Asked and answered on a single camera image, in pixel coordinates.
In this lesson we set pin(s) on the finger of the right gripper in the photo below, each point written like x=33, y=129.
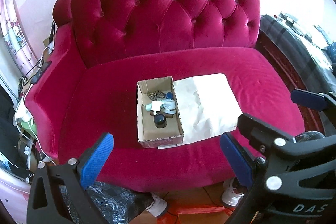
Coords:
x=315, y=101
x=261, y=135

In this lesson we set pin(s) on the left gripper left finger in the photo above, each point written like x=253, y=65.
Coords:
x=46, y=204

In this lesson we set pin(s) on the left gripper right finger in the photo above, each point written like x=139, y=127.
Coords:
x=251, y=175

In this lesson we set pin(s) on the cardboard box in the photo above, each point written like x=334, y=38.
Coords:
x=148, y=135

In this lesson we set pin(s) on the white cosmetic jar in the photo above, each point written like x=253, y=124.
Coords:
x=169, y=106

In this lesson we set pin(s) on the black round-top bottle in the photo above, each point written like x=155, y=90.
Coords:
x=160, y=121

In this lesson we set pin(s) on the light blue cosmetic tube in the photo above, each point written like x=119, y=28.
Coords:
x=148, y=107

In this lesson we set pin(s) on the blue key fob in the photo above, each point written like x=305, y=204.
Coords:
x=169, y=95

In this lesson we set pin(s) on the white charger plug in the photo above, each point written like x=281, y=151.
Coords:
x=156, y=106

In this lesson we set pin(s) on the metal key bunch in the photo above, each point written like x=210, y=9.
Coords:
x=156, y=95

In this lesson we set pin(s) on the brown cosmetic tube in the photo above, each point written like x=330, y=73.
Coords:
x=170, y=116

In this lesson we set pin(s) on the white sneaker right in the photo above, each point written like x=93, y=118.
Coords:
x=233, y=192

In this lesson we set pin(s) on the white sneaker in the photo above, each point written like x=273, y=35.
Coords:
x=158, y=207
x=233, y=192

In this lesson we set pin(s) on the dark cabinet with clutter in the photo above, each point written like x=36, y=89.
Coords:
x=299, y=64

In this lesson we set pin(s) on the beige paper sheet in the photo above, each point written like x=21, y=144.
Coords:
x=207, y=107

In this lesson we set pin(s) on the black jacket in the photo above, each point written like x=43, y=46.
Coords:
x=9, y=133

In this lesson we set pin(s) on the white sneaker left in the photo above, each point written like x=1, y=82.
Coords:
x=158, y=207

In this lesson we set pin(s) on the pink cartoon curtain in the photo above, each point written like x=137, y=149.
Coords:
x=14, y=38

